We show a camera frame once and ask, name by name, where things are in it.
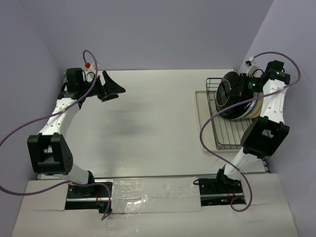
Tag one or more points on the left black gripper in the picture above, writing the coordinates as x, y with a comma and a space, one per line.
110, 88

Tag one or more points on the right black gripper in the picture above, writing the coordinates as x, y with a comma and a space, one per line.
240, 89

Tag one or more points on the black rim plate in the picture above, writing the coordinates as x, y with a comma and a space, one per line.
223, 100

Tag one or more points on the red and teal floral plate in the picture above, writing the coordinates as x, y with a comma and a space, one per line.
244, 115

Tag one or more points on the teal scalloped plate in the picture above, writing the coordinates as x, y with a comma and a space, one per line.
252, 109

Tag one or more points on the beige bird plate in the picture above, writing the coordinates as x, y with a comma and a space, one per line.
259, 107

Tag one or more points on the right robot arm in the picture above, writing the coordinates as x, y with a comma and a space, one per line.
267, 131

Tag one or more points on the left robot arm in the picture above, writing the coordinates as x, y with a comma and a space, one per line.
49, 152

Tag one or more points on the white drain tray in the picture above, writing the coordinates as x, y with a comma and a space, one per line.
203, 115

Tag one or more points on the silver tape sheet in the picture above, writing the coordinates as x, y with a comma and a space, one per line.
155, 195

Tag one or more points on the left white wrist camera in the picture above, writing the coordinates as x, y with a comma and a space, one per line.
90, 67

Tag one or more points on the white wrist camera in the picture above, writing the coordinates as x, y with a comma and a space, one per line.
90, 67
252, 66

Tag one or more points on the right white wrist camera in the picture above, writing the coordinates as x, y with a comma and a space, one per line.
252, 66

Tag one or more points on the black wire dish rack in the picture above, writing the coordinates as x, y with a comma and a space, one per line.
227, 133

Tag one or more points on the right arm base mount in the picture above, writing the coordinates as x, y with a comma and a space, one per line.
213, 192

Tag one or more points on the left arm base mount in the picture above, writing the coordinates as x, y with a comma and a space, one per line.
84, 198

